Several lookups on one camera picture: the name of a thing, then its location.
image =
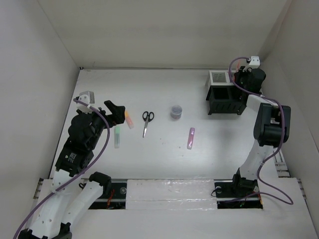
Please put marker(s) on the white organizer box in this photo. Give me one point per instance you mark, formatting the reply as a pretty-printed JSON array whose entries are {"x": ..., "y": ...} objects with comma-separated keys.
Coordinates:
[{"x": 218, "y": 78}]

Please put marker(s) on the aluminium rail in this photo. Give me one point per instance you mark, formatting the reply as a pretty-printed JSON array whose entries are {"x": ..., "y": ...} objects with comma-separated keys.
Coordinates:
[{"x": 281, "y": 161}]

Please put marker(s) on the orange highlighter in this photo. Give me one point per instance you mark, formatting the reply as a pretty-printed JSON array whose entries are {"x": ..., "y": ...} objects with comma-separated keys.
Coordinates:
[{"x": 129, "y": 120}]

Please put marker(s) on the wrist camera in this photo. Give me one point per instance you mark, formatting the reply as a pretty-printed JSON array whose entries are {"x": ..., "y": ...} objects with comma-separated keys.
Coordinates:
[
  {"x": 84, "y": 101},
  {"x": 253, "y": 63}
]

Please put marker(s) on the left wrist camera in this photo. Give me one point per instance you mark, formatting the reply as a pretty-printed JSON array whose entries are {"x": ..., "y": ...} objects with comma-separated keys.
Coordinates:
[{"x": 84, "y": 101}]

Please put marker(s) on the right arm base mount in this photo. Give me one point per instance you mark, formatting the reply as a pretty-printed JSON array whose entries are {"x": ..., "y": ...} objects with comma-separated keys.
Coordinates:
[{"x": 232, "y": 196}]

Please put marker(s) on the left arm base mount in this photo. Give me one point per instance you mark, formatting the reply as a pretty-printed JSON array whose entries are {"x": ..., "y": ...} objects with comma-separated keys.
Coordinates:
[{"x": 114, "y": 195}]

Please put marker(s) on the green highlighter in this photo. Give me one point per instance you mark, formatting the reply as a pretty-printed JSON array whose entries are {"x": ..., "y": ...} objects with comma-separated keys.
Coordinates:
[{"x": 117, "y": 137}]

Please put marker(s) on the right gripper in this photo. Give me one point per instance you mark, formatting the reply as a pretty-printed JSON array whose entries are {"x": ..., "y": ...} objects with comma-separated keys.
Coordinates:
[{"x": 238, "y": 74}]

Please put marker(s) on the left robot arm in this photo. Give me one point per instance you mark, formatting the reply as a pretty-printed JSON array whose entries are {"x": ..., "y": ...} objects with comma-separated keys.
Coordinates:
[{"x": 57, "y": 214}]

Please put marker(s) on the jar of paper clips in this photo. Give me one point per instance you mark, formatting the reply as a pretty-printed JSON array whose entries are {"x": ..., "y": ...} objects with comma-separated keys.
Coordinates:
[{"x": 176, "y": 112}]

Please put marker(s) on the purple highlighter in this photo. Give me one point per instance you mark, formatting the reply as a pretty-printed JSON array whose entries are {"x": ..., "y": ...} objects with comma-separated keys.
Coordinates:
[{"x": 190, "y": 138}]

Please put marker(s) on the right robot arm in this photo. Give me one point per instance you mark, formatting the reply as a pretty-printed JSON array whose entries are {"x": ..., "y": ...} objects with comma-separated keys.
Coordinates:
[{"x": 256, "y": 80}]

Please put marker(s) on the black organizer box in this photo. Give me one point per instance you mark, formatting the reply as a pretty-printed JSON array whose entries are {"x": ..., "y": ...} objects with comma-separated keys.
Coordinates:
[{"x": 226, "y": 100}]

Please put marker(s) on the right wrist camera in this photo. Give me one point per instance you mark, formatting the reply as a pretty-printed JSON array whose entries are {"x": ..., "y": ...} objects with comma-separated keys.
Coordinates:
[{"x": 253, "y": 63}]

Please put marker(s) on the black handled scissors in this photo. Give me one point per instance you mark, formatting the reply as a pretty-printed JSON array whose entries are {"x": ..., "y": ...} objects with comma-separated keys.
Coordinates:
[{"x": 147, "y": 117}]

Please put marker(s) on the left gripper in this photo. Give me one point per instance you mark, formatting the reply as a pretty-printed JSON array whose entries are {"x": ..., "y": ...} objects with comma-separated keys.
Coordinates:
[{"x": 117, "y": 115}]

